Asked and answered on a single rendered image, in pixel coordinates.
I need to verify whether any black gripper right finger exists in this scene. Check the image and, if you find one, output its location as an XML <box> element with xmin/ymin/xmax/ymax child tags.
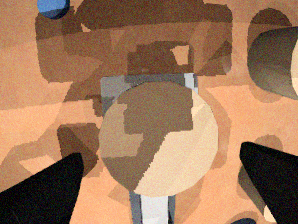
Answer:
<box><xmin>239</xmin><ymin>141</ymin><xmax>298</xmax><ymax>224</ymax></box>

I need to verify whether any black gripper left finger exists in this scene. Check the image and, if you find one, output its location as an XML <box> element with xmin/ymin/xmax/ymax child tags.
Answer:
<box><xmin>0</xmin><ymin>152</ymin><xmax>84</xmax><ymax>224</ymax></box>

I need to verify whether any dark blue cylinder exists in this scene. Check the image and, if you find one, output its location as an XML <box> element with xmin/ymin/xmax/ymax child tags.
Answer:
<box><xmin>231</xmin><ymin>217</ymin><xmax>257</xmax><ymax>224</ymax></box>

